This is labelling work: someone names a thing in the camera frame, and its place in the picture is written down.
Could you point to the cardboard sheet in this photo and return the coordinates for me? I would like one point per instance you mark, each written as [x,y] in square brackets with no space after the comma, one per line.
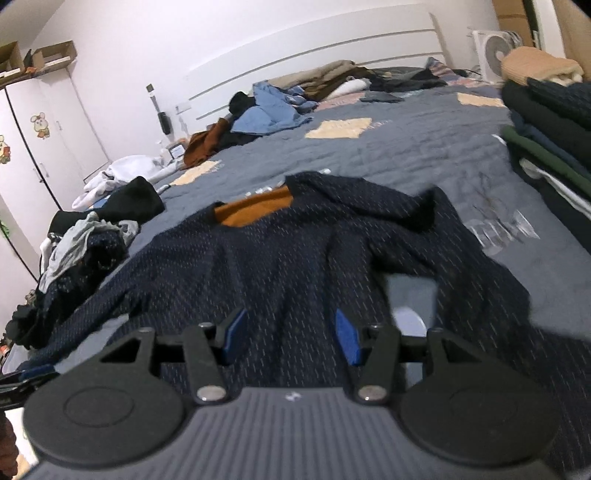
[508,18]

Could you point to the white box fan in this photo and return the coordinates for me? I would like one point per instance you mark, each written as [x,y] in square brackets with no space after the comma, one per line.
[494,53]

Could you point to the white headboard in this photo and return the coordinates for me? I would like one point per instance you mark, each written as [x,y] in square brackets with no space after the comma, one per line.
[323,50]

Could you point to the black garment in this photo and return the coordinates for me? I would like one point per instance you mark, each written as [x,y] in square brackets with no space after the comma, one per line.
[32,314]
[240,104]

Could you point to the beige curtain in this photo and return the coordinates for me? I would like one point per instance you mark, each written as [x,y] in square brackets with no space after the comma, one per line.
[577,37]

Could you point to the rabbit sticker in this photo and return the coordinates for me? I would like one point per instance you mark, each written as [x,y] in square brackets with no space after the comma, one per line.
[40,125]

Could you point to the stack of folded dark clothes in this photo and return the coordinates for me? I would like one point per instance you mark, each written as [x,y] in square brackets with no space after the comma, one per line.
[554,120]

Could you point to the white cloth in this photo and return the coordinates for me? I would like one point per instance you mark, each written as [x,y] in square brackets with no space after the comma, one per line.
[351,86]

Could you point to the light grey garment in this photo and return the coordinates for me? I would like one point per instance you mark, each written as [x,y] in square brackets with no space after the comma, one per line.
[69,249]

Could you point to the navy dotted sweater orange lining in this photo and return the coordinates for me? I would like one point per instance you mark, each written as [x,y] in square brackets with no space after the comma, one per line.
[286,258]

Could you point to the dark clothes heap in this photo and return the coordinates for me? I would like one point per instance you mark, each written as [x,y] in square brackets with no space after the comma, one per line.
[401,85]

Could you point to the white wardrobe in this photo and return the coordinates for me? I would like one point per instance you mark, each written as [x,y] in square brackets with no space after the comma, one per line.
[51,138]

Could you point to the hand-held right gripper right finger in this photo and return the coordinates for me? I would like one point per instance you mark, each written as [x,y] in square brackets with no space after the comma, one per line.
[348,339]

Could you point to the rust brown garment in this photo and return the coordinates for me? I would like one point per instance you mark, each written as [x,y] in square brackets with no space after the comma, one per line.
[203,145]

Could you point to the blue denim shirt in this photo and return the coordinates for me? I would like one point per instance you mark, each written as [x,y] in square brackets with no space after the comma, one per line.
[268,115]

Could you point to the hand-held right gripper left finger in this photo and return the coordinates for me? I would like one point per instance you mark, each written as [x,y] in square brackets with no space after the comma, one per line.
[233,337]

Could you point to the striped pink cloth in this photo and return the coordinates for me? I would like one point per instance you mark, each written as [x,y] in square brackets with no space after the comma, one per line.
[455,74]

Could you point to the khaki clothes pile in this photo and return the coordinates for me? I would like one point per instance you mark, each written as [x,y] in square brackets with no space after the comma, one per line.
[318,76]

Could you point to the black sweater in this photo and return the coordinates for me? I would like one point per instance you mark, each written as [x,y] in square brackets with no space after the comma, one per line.
[134,201]

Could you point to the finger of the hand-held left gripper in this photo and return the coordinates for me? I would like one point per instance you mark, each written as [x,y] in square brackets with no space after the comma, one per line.
[37,370]

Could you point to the cartoon animal sticker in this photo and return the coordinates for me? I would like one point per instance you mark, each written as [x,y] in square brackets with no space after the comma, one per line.
[4,150]

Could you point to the grey printed quilt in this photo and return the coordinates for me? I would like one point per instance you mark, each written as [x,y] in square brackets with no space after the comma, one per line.
[392,152]

